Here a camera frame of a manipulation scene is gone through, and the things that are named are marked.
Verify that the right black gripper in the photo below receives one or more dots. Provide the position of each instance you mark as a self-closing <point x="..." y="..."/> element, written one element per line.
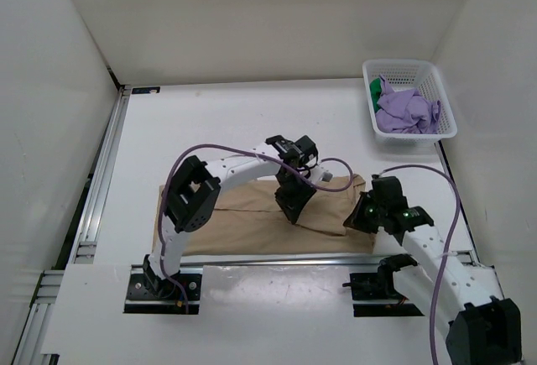
<point x="355" y="219"/>

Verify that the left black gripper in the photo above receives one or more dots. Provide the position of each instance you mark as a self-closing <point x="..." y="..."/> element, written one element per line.
<point x="297" y="202"/>

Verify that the beige t shirt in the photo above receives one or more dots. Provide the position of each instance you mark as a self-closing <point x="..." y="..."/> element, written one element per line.
<point x="248" y="221"/>

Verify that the purple t shirt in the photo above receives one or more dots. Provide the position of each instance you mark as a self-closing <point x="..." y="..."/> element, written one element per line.
<point x="406" y="111"/>

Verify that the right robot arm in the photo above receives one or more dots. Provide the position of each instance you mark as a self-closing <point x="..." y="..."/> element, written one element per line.
<point x="476" y="326"/>

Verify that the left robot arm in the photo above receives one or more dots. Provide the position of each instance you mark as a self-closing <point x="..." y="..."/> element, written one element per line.
<point x="193" y="186"/>

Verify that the green t shirt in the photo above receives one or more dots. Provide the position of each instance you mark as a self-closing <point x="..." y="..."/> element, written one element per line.
<point x="375" y="88"/>

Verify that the white plastic basket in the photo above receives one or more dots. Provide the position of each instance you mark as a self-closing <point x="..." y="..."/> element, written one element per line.
<point x="409" y="74"/>

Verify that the blue label sticker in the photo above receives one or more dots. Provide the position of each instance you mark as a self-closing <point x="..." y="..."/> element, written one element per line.
<point x="145" y="90"/>

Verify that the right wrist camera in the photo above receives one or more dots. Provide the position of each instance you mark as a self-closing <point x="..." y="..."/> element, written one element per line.
<point x="387" y="192"/>

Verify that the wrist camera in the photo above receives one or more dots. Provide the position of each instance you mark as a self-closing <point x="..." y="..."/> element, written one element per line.
<point x="302" y="155"/>
<point x="387" y="192"/>

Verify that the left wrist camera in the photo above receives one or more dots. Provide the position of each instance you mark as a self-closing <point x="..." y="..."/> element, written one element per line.
<point x="302" y="155"/>

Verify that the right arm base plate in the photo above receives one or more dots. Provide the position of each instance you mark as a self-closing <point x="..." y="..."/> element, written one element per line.
<point x="370" y="300"/>

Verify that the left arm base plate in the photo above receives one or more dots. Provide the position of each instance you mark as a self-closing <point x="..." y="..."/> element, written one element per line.
<point x="167" y="299"/>

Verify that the aluminium frame rail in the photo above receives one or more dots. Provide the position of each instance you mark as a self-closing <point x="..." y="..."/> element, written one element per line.
<point x="80" y="243"/>

